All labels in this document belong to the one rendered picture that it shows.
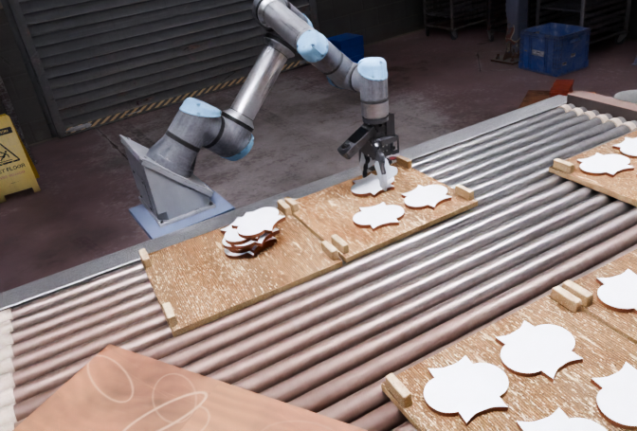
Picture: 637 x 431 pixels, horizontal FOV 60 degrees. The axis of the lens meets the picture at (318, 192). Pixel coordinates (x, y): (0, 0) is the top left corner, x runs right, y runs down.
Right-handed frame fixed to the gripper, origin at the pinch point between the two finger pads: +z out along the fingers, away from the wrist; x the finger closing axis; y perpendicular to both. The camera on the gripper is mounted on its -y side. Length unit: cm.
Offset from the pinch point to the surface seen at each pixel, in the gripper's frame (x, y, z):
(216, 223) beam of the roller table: 16.3, -42.9, 5.3
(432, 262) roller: -37.6, -8.7, 3.7
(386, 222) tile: -20.1, -9.3, 0.5
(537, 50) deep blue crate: 243, 343, 61
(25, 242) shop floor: 249, -112, 100
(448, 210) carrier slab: -24.5, 7.2, 1.0
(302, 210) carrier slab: 1.9, -22.1, 2.3
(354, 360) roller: -52, -39, 5
